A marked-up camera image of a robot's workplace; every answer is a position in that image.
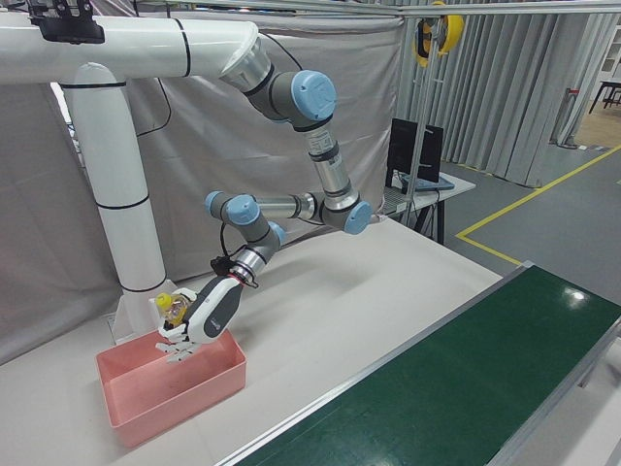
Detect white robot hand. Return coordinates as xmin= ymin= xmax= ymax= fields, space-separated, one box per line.
xmin=154 ymin=276 xmax=246 ymax=366

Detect orange juice bottle yellow cap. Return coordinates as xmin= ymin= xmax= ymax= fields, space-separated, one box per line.
xmin=154 ymin=292 xmax=194 ymax=327

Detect pink plastic basket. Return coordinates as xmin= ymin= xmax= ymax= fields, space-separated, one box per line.
xmin=95 ymin=331 xmax=247 ymax=449

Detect white robot torso column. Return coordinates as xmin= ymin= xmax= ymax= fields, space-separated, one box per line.
xmin=0 ymin=14 xmax=261 ymax=349

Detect grey cloth backdrop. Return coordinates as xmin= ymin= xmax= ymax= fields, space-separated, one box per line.
xmin=0 ymin=7 xmax=407 ymax=365

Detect silver laptop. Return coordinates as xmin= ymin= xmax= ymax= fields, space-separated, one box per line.
xmin=381 ymin=174 xmax=455 ymax=216

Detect green conveyor belt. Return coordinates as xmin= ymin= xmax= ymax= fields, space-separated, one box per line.
xmin=212 ymin=261 xmax=621 ymax=466

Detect black computer monitor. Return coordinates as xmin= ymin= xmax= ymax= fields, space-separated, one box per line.
xmin=389 ymin=117 xmax=445 ymax=188

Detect grey side table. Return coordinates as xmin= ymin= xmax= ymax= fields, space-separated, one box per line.
xmin=377 ymin=169 xmax=477 ymax=244

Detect grey pleated curtain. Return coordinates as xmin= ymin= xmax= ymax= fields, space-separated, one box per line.
xmin=397 ymin=12 xmax=617 ymax=188

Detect dark wooden chair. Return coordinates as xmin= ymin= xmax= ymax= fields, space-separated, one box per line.
xmin=588 ymin=80 xmax=621 ymax=116

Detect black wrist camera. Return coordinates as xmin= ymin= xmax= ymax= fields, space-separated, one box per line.
xmin=210 ymin=254 xmax=237 ymax=276

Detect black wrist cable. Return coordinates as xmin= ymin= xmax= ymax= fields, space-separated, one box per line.
xmin=218 ymin=220 xmax=253 ymax=259

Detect black torso cable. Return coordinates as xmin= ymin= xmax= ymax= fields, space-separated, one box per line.
xmin=135 ymin=72 xmax=172 ymax=138

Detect black left shoulder cable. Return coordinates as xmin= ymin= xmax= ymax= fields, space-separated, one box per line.
xmin=259 ymin=31 xmax=306 ymax=74

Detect black head camera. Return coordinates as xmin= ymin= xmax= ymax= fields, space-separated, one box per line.
xmin=26 ymin=0 xmax=106 ymax=45

